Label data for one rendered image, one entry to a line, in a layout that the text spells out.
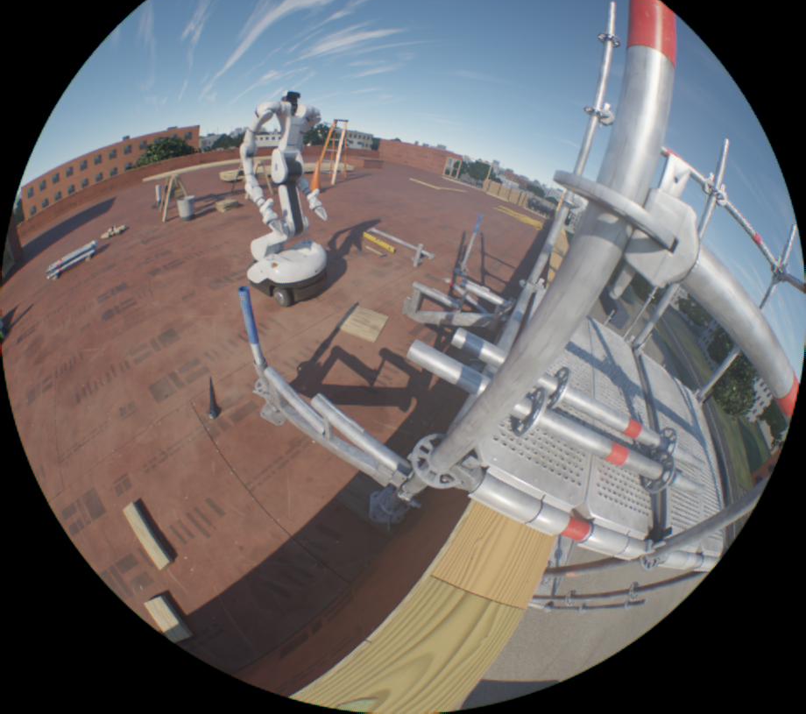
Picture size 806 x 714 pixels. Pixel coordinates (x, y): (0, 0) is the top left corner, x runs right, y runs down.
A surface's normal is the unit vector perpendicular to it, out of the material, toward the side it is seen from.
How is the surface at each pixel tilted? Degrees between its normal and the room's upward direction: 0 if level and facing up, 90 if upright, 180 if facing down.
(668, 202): 90
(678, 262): 90
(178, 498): 0
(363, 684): 0
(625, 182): 90
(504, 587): 0
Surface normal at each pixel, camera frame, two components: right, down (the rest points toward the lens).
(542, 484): 0.21, -0.78
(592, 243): -0.79, 0.22
